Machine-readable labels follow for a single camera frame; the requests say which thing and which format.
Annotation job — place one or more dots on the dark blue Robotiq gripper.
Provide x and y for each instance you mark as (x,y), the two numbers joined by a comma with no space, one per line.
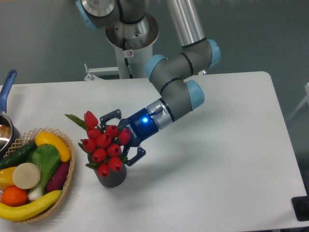
(141,126)

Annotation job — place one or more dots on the red tulip bouquet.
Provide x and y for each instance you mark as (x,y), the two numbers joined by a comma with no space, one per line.
(103,146)

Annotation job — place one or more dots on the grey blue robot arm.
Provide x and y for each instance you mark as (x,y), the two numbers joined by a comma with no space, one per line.
(132,32)

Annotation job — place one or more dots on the dark grey ribbed vase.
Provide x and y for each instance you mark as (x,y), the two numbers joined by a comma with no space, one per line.
(113,177)

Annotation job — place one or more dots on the purple sweet potato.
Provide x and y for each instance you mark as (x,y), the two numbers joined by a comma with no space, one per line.
(58,179)

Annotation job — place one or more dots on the green bok choy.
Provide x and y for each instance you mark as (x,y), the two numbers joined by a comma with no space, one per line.
(46,158)

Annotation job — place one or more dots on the yellow squash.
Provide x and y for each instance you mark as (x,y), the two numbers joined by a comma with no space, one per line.
(49,138)

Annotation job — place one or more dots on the woven wicker basket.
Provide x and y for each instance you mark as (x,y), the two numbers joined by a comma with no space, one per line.
(30,137)

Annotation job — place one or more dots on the beige round disc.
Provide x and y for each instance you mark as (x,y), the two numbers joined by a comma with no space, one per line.
(26,175)

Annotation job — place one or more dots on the dark green cucumber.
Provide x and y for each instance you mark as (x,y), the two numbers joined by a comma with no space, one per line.
(18,156)

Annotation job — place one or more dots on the yellow bell pepper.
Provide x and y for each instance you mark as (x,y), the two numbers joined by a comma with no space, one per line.
(6,177)

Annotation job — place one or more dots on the orange fruit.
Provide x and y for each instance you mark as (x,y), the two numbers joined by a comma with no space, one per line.
(14,196)

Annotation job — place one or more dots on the yellow banana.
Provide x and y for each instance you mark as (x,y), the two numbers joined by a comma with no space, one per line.
(29,210)

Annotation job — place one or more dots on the black device at table edge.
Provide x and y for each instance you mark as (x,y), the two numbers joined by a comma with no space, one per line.
(301,207)

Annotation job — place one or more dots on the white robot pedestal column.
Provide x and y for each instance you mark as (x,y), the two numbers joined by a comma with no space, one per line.
(130,64)

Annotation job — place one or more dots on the blue handled saucepan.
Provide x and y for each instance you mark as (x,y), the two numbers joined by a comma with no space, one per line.
(8,132)

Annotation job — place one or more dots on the white frame at right edge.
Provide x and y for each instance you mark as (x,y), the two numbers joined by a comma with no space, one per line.
(302,107)

